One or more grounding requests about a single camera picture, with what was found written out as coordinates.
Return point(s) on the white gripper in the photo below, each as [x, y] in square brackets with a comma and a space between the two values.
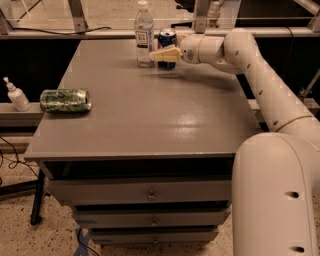
[189, 49]

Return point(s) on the blue pepsi can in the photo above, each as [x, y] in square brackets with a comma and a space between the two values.
[166, 37]

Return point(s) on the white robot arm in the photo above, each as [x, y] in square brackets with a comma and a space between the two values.
[275, 173]

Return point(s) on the clear plastic water bottle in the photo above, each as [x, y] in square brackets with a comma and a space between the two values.
[144, 34]

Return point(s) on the green camouflage can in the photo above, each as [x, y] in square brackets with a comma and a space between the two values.
[65, 100]

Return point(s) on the white pump dispenser bottle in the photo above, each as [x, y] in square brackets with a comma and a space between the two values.
[17, 96]

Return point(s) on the grey drawer cabinet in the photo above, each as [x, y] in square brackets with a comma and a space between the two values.
[144, 123]

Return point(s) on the top grey drawer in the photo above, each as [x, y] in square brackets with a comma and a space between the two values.
[138, 191]

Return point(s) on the grey drawer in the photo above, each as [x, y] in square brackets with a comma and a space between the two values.
[172, 234]
[138, 191]
[151, 218]

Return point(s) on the bottom grey drawer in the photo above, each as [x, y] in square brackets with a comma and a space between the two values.
[172, 234]

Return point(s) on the middle grey drawer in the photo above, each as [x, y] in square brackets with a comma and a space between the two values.
[151, 218]

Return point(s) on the black stand leg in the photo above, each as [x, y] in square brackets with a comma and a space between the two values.
[37, 186]

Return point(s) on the grey metal rail frame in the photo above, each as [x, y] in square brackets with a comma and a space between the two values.
[114, 18]

